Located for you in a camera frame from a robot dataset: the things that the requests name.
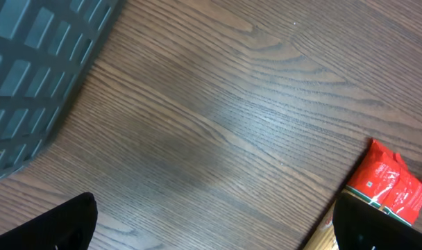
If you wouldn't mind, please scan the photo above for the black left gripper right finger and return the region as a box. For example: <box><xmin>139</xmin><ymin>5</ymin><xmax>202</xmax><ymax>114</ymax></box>
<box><xmin>332</xmin><ymin>194</ymin><xmax>422</xmax><ymax>250</ymax></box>

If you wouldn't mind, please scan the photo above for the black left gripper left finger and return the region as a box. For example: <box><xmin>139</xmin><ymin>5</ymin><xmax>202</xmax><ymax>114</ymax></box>
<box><xmin>0</xmin><ymin>192</ymin><xmax>98</xmax><ymax>250</ymax></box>

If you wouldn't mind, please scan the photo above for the red orange snack bag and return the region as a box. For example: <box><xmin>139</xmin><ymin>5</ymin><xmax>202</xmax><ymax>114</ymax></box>
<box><xmin>303</xmin><ymin>137</ymin><xmax>422</xmax><ymax>250</ymax></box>

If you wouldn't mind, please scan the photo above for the grey plastic shopping basket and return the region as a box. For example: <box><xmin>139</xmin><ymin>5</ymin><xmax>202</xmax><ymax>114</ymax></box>
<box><xmin>0</xmin><ymin>0</ymin><xmax>124</xmax><ymax>179</ymax></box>

